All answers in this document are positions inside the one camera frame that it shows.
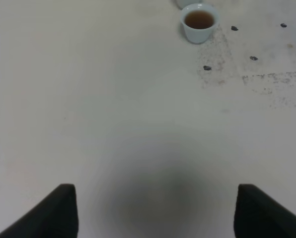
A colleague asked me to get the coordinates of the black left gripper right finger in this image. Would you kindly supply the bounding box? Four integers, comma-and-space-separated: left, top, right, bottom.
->
233, 184, 296, 238

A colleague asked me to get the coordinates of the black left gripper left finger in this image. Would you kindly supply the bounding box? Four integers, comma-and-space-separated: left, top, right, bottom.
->
0, 184, 78, 238

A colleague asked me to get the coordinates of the far light blue teacup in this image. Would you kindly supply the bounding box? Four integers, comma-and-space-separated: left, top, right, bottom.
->
175, 0, 203, 9

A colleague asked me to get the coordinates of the light blue teacup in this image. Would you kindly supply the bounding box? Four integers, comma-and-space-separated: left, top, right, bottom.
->
175, 0, 203, 9
180, 3, 219, 44

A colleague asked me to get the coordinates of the near light blue teacup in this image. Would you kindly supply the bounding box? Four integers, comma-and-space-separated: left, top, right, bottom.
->
180, 3, 219, 44

